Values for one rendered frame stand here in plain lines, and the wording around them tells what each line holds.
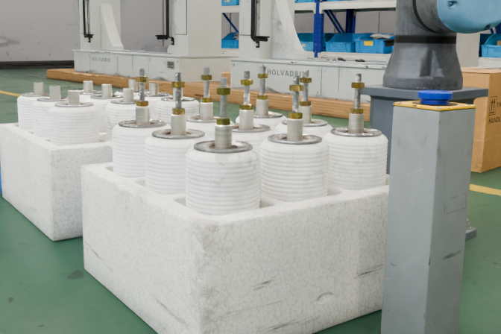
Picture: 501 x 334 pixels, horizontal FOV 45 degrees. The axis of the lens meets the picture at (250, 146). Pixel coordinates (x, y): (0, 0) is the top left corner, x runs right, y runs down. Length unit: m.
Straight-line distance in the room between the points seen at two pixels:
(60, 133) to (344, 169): 0.59
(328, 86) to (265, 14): 0.73
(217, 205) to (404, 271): 0.25
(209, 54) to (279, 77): 1.00
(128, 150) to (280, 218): 0.30
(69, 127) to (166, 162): 0.43
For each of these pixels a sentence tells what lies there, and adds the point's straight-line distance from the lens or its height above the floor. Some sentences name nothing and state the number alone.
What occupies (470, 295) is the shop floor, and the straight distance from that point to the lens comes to 1.03.
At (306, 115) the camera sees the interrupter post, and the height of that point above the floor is 0.27.
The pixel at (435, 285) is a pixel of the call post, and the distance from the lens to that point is 0.78.
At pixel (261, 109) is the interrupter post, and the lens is 1.08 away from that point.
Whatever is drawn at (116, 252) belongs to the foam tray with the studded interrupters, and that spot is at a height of 0.07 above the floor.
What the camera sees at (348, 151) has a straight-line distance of 0.88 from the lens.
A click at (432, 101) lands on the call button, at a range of 0.75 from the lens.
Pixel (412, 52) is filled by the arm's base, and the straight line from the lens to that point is 1.17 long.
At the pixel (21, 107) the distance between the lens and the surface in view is 1.47.
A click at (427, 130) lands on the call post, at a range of 0.73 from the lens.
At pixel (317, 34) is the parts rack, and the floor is 0.44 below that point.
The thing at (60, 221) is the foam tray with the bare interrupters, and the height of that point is 0.04.
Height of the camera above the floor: 0.39
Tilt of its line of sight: 10 degrees down
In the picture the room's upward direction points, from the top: 1 degrees clockwise
